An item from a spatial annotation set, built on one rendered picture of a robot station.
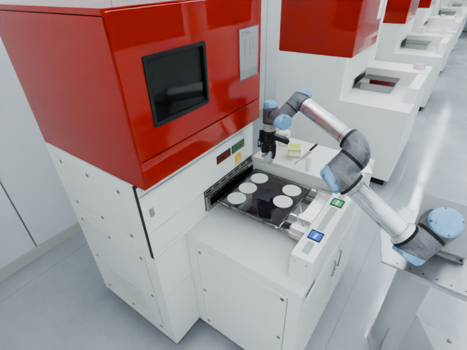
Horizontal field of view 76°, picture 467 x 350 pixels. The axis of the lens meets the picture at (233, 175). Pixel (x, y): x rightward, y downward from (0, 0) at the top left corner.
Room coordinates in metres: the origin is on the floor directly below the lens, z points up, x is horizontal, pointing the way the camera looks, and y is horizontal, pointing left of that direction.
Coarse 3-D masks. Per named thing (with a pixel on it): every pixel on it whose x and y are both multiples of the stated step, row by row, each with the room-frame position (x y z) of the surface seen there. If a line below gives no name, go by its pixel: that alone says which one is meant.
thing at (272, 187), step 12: (276, 180) 1.39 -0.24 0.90; (240, 192) 1.29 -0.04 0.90; (252, 192) 1.28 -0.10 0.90; (264, 192) 1.28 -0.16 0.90; (276, 192) 1.27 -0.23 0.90; (240, 204) 1.19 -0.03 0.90; (252, 204) 1.18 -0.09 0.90; (264, 204) 1.18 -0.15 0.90; (264, 216) 1.09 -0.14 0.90; (276, 216) 1.09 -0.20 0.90
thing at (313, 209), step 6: (318, 198) 1.24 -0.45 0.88; (324, 198) 1.24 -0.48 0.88; (312, 204) 1.19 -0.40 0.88; (318, 204) 1.19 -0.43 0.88; (324, 204) 1.19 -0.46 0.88; (306, 210) 1.14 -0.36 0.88; (312, 210) 1.14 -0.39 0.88; (318, 210) 1.14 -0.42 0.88; (312, 216) 1.10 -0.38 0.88; (288, 234) 1.00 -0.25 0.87; (294, 234) 0.98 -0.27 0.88
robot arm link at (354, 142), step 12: (300, 96) 1.34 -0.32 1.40; (300, 108) 1.31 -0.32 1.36; (312, 108) 1.26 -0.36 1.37; (324, 108) 1.26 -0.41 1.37; (312, 120) 1.24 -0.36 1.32; (324, 120) 1.19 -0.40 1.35; (336, 120) 1.17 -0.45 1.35; (336, 132) 1.13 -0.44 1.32; (348, 132) 1.09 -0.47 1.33; (360, 132) 1.10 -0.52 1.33; (348, 144) 1.05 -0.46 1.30; (360, 144) 1.03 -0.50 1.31; (360, 156) 0.99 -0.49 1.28
